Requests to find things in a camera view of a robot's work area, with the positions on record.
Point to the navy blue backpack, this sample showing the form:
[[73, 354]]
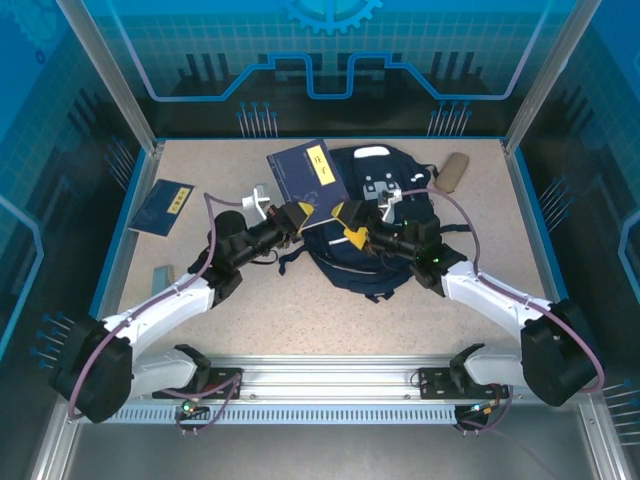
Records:
[[360, 270]]

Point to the blue book two-character yellow label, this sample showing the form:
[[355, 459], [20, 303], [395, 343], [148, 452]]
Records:
[[305, 175]]

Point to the small grey rectangular block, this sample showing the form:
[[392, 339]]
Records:
[[161, 280]]

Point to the blue book four-character yellow label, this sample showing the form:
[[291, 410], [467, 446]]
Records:
[[160, 212]]

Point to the tan pencil case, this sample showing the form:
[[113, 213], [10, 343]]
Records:
[[452, 170]]

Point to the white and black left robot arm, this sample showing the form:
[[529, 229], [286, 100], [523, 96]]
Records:
[[160, 305]]

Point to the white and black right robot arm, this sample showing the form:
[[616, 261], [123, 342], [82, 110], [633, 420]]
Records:
[[490, 295]]

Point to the blue table border strip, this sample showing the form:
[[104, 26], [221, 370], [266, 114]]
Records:
[[549, 250], [123, 225]]

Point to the small connector green light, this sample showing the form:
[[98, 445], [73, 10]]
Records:
[[482, 409], [189, 407]]

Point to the blue printed side panel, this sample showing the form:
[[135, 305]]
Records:
[[40, 150], [600, 150]]

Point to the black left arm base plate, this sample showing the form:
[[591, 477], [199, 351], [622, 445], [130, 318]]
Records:
[[225, 375]]

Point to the aluminium mounting rail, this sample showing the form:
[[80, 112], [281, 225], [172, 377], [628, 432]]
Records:
[[330, 375]]

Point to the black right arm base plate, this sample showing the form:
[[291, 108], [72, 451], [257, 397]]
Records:
[[435, 382]]

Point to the blue printed enclosure panel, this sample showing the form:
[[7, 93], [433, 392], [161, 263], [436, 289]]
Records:
[[200, 50]]

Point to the aluminium frame post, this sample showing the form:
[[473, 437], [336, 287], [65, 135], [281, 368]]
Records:
[[550, 75], [110, 75]]

